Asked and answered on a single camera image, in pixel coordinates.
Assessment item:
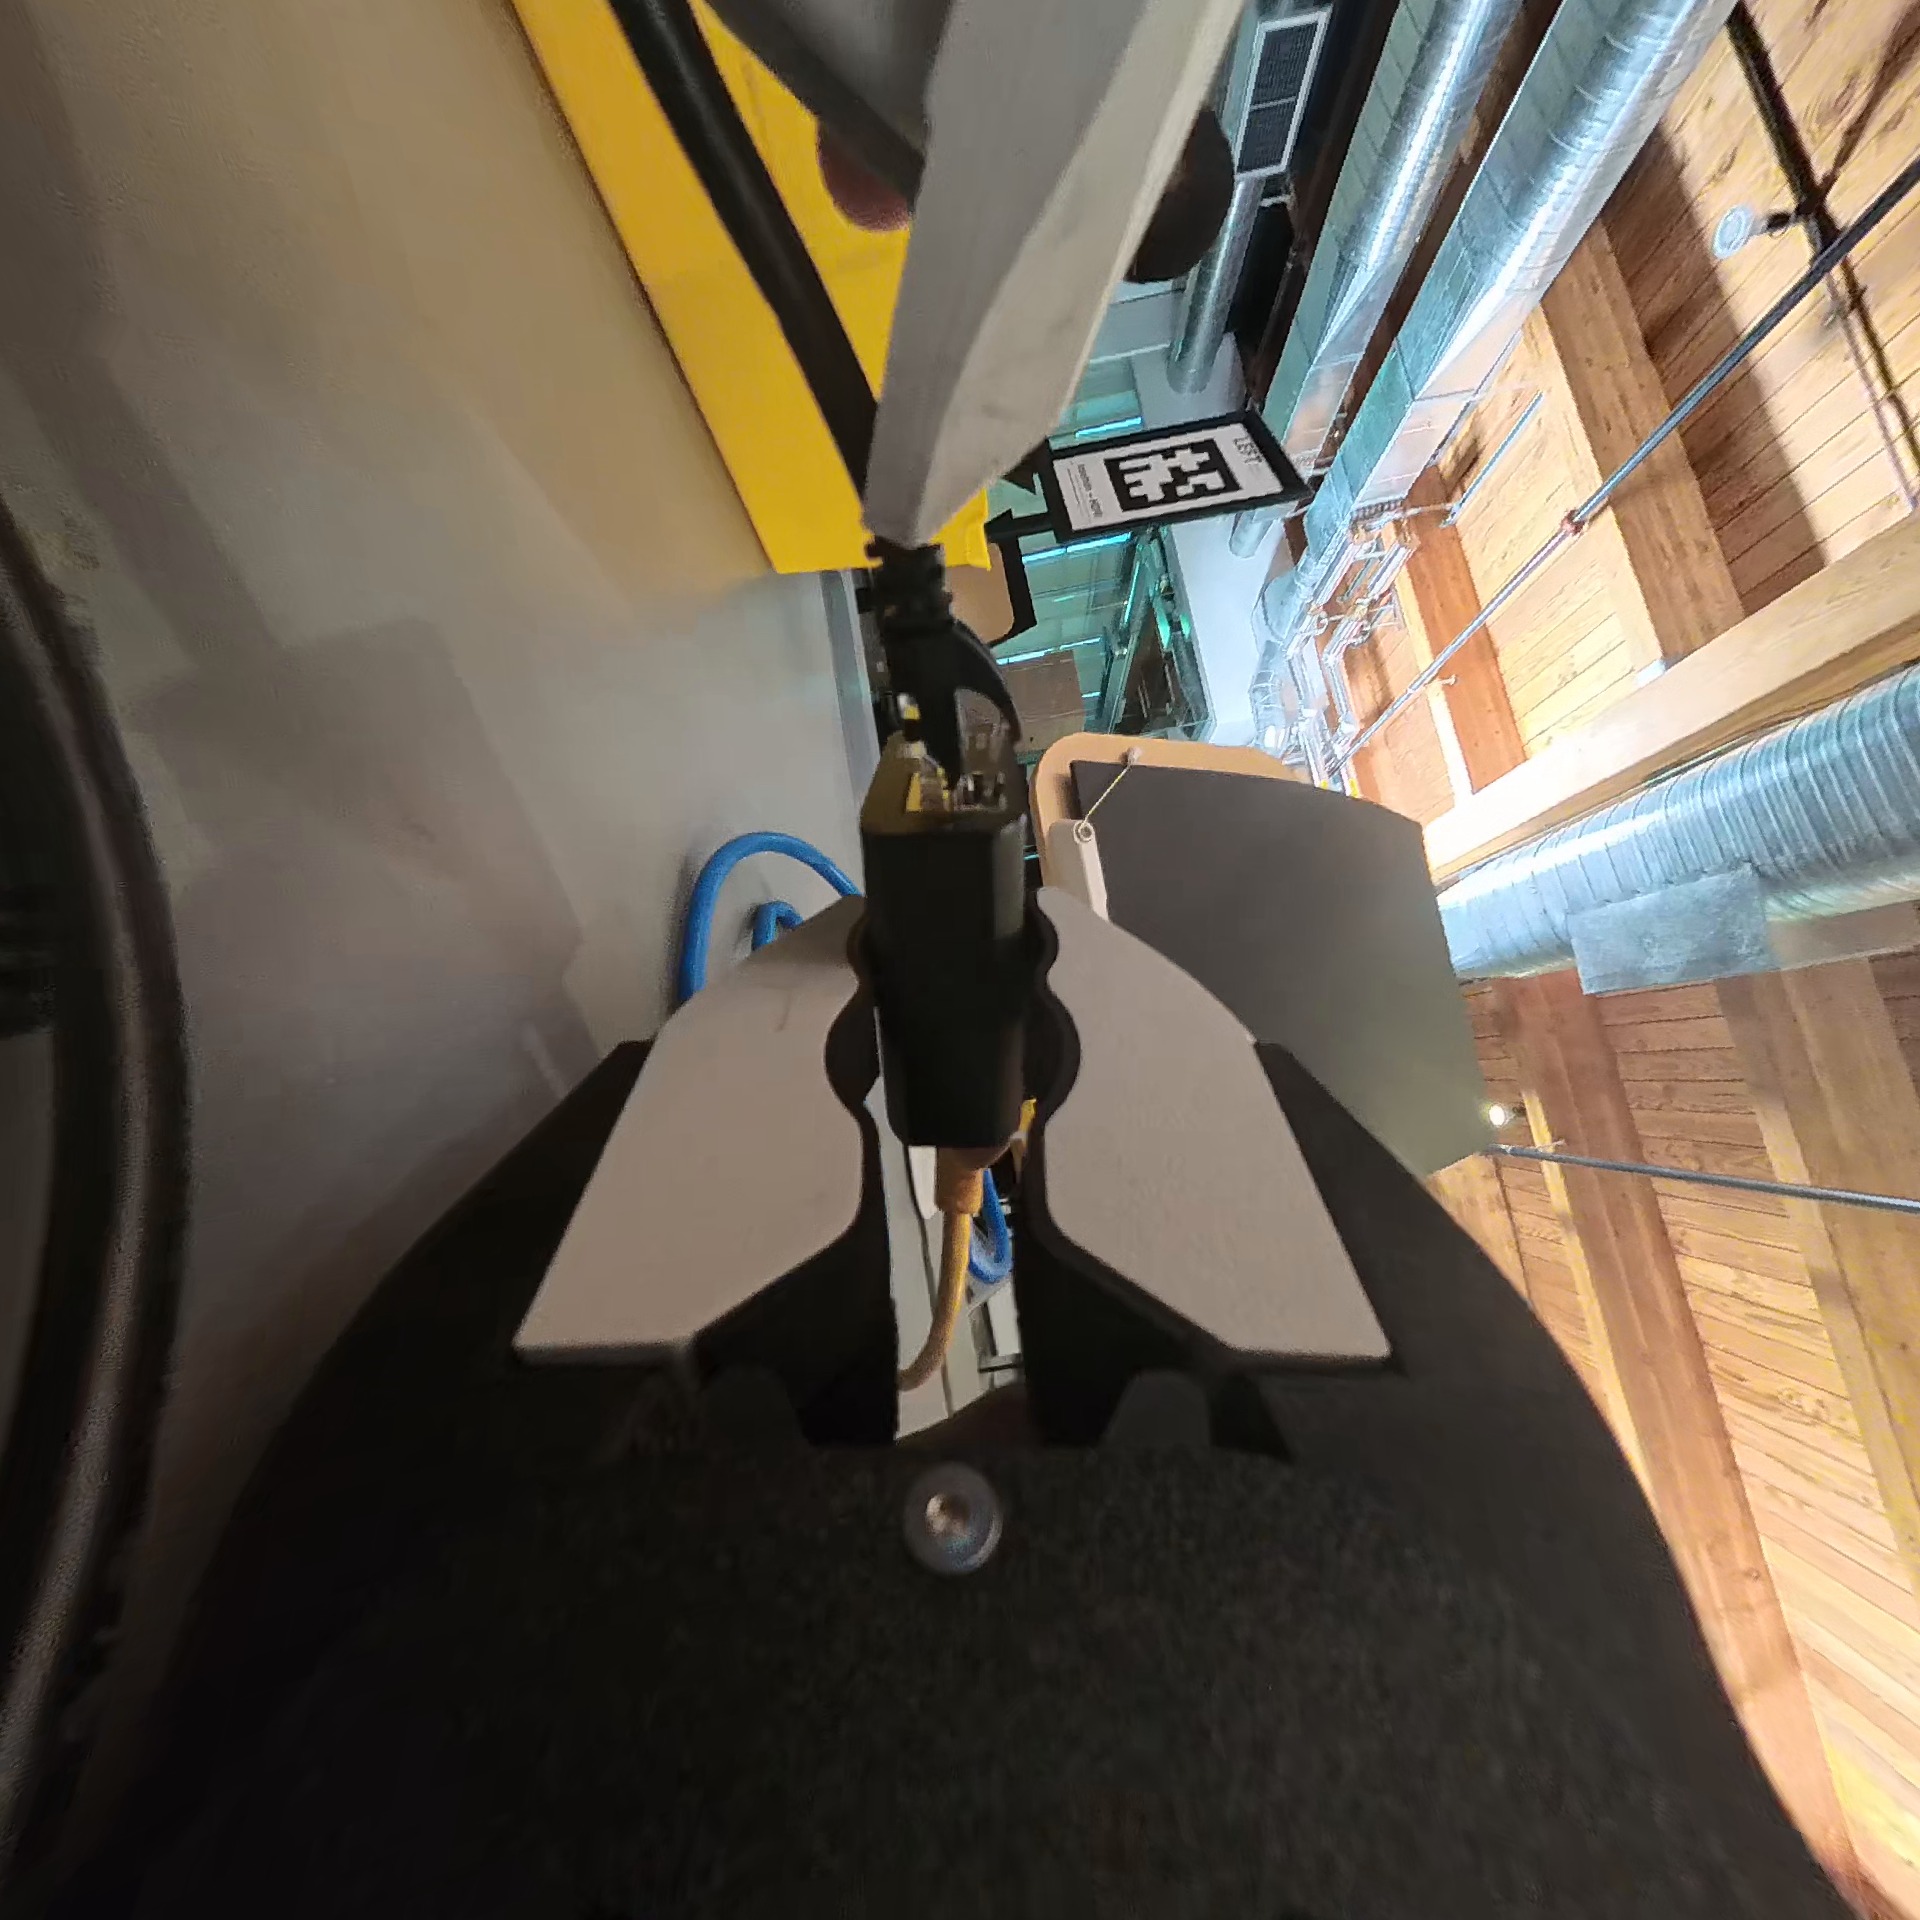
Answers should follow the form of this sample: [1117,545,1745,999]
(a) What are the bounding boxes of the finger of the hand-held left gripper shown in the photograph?
[858,0,1252,561]
[695,0,938,188]

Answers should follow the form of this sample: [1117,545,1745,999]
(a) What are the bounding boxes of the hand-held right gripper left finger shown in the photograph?
[511,907,909,1446]

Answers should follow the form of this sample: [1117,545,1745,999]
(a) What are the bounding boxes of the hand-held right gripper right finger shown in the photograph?
[1017,895,1399,1446]

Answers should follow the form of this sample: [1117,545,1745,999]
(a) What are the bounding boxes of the orange ethernet cable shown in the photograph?
[895,1102,1041,1399]

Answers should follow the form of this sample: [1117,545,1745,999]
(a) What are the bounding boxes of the yellow plastic bin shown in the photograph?
[511,0,1001,579]

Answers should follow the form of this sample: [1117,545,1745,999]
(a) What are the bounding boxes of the blue ethernet cable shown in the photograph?
[674,830,1030,1261]

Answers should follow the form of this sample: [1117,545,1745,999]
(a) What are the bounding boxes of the black ethernet port adapter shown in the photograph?
[858,751,1061,1150]

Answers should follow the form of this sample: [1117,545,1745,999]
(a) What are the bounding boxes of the black ethernet cable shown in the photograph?
[0,0,1030,1830]

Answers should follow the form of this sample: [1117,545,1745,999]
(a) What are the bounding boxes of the silver ventilation duct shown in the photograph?
[1253,0,1748,602]
[1434,661,1920,999]

